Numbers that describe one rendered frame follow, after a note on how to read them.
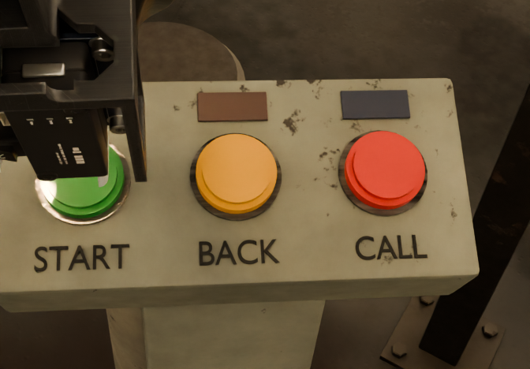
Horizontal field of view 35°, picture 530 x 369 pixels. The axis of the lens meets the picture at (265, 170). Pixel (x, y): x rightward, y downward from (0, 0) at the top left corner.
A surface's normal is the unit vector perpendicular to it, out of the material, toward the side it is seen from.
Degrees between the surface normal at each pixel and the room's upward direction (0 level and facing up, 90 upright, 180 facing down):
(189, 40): 0
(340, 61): 0
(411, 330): 0
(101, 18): 20
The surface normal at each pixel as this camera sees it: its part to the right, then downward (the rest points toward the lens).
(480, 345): 0.07, -0.64
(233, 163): 0.09, -0.34
